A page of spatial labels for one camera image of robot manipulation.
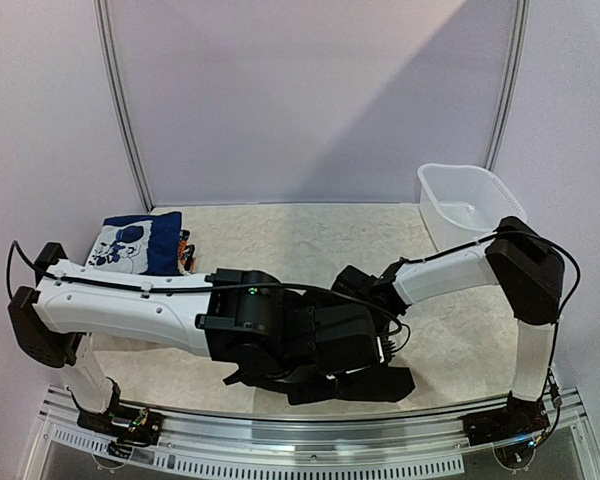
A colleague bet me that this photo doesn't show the black garment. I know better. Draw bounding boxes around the black garment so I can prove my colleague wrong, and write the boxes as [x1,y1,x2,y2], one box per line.
[287,366,415,405]

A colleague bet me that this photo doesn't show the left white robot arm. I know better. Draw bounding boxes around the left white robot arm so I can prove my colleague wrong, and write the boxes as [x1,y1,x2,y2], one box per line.
[7,243,392,418]

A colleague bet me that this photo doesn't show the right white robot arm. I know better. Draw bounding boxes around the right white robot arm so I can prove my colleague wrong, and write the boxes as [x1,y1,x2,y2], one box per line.
[332,216,565,402]

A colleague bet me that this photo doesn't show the white plastic basket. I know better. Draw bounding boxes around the white plastic basket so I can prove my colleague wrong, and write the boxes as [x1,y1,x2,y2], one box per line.
[417,163,527,251]

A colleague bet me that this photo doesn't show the aluminium front rail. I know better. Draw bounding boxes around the aluminium front rail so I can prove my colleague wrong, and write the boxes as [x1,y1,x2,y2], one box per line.
[22,387,600,479]

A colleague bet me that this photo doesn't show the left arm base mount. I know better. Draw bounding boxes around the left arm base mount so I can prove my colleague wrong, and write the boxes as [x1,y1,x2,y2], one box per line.
[77,402,165,460]

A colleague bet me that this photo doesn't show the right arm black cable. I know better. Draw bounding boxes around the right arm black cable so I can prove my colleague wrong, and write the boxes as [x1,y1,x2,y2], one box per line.
[399,227,581,401]

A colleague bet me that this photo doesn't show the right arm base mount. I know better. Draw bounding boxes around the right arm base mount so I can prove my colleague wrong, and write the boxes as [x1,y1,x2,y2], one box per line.
[461,393,562,472]

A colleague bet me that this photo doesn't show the left wall aluminium profile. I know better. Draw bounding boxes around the left wall aluminium profile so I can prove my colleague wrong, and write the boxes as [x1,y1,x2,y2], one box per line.
[94,0,155,211]

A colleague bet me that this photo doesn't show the wall aluminium profile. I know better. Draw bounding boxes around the wall aluminium profile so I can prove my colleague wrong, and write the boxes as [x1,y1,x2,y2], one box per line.
[484,0,530,172]
[94,0,155,211]

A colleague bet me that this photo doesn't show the right wall aluminium profile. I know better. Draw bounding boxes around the right wall aluminium profile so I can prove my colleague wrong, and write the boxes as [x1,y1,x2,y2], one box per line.
[484,0,530,172]

